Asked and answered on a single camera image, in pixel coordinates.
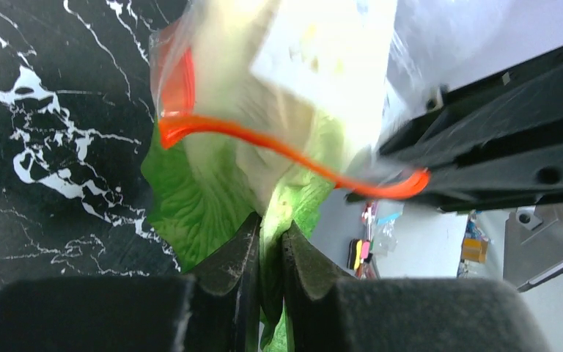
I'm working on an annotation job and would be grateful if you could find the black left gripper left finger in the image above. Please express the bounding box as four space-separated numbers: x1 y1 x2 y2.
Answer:
0 213 261 351

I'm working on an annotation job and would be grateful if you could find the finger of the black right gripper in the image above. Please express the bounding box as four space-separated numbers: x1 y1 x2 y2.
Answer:
378 46 563 212

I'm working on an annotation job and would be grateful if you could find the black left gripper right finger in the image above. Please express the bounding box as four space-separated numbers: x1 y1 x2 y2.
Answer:
281 226 550 351

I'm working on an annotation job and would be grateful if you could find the green toy lettuce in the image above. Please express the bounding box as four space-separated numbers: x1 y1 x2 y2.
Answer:
140 29 356 352

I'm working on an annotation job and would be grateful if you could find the clear zip bag orange zipper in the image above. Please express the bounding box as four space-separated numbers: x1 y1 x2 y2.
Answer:
150 1 430 199

